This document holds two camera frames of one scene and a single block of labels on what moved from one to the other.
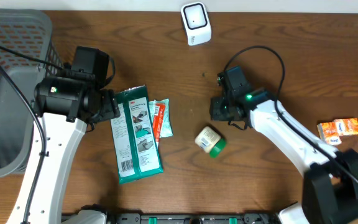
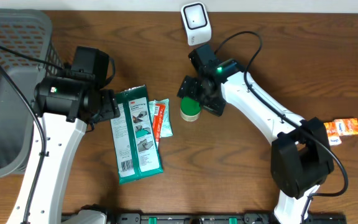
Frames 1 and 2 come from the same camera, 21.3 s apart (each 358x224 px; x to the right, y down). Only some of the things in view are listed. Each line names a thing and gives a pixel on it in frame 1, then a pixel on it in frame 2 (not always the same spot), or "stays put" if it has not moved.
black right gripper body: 221,110 → 197,91
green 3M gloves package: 135,140 stays put
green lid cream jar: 211,142 → 190,109
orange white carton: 328,133 stays put
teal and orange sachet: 160,114 stays put
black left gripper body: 112,109 stays put
